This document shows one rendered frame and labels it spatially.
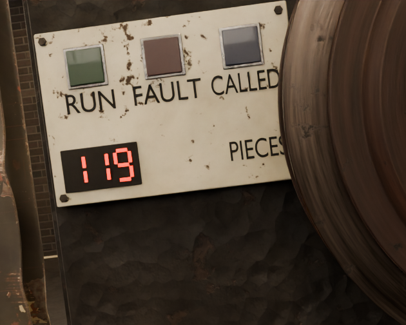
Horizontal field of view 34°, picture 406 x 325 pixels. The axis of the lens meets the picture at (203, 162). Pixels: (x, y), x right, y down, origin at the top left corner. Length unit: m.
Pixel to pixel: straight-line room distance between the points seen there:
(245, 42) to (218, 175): 0.14
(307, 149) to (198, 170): 0.17
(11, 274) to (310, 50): 2.88
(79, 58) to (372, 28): 0.30
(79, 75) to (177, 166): 0.14
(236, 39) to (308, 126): 0.16
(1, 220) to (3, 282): 0.29
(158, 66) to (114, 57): 0.05
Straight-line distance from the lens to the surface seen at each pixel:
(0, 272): 3.36
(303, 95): 0.55
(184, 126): 0.68
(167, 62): 0.68
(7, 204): 3.29
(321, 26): 0.56
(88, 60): 0.69
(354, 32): 0.54
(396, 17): 0.53
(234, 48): 0.68
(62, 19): 0.73
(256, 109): 0.68
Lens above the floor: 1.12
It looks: 3 degrees down
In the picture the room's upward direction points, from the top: 7 degrees counter-clockwise
